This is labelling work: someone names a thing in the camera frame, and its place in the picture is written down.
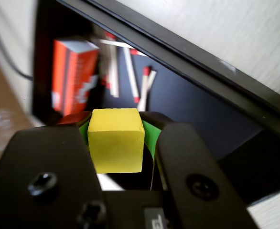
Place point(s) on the red-tipped wooden match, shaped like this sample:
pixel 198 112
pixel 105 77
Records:
pixel 152 78
pixel 113 71
pixel 116 43
pixel 131 76
pixel 143 93

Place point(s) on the orange matchbox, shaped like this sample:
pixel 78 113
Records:
pixel 75 78

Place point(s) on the black cardboard box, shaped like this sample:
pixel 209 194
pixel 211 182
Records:
pixel 190 100

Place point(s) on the yellow wooden cube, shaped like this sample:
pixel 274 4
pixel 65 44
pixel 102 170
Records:
pixel 116 143

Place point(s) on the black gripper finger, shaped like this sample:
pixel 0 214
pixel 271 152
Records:
pixel 190 162
pixel 39 162

